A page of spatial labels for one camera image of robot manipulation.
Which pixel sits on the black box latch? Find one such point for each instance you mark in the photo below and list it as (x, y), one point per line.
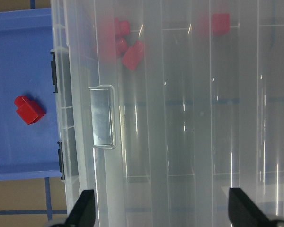
(54, 72)

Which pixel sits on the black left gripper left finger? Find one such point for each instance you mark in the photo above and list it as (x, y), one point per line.
(83, 212)

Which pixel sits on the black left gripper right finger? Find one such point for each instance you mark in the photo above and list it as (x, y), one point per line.
(243, 212)

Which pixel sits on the clear plastic storage box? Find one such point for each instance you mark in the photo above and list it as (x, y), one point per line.
(162, 145)

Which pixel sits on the blue plastic tray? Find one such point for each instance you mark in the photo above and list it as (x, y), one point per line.
(27, 151)

